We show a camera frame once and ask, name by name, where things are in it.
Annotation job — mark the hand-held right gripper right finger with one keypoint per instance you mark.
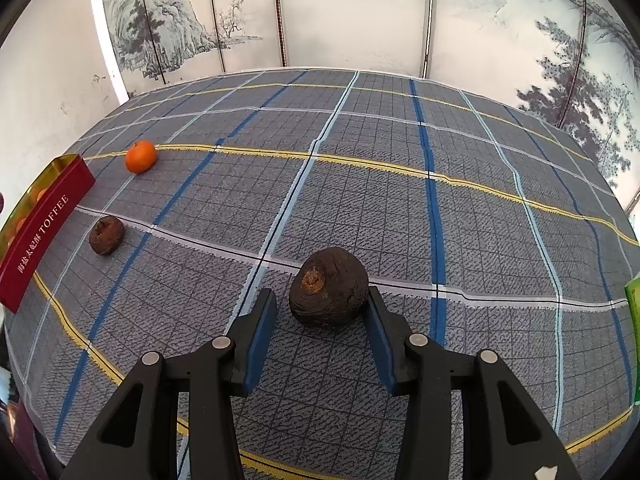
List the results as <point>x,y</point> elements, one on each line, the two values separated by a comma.
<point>381,347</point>

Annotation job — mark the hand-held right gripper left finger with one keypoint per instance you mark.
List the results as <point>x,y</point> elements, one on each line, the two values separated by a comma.
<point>260,342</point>

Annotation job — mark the mottled dark brown round fruit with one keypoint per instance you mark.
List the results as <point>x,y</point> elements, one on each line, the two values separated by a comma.
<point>327,287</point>

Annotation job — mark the red and gold tin box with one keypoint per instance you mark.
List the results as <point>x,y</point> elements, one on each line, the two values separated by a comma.
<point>45,230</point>

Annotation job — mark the grey plaid tablecloth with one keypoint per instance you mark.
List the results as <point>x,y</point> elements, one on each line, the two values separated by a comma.
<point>400,200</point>

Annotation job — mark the orange mandarin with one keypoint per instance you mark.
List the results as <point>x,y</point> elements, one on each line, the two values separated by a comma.
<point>141,156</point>

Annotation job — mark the green packet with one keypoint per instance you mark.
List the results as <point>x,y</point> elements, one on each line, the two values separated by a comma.
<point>633,340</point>

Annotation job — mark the landscape painted folding screen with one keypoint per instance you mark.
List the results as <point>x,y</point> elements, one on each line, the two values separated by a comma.
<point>350,10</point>

